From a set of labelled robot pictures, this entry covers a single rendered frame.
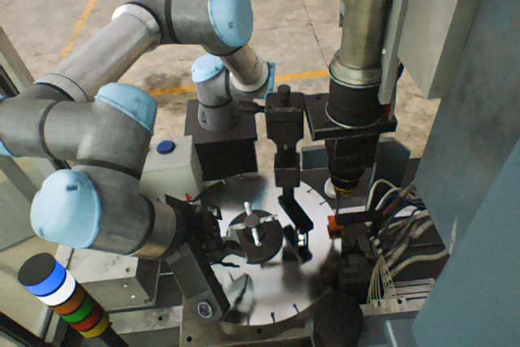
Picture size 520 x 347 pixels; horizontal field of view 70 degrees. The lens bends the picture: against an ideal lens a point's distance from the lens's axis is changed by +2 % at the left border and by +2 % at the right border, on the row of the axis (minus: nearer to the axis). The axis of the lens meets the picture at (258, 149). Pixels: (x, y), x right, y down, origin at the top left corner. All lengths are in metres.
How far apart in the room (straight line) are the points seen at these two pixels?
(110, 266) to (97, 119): 0.44
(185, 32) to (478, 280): 0.67
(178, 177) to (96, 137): 0.57
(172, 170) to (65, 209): 0.60
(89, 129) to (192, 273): 0.23
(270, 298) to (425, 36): 0.48
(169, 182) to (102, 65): 0.48
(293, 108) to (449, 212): 0.23
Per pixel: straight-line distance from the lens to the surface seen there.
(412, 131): 2.41
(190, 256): 0.52
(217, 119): 1.23
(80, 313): 0.64
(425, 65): 0.38
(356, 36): 0.44
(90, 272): 0.86
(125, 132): 0.45
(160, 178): 1.01
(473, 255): 0.18
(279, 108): 0.51
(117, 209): 0.43
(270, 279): 0.69
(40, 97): 0.55
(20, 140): 0.52
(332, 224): 0.73
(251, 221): 0.69
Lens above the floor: 1.58
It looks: 45 degrees down
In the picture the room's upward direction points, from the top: 7 degrees counter-clockwise
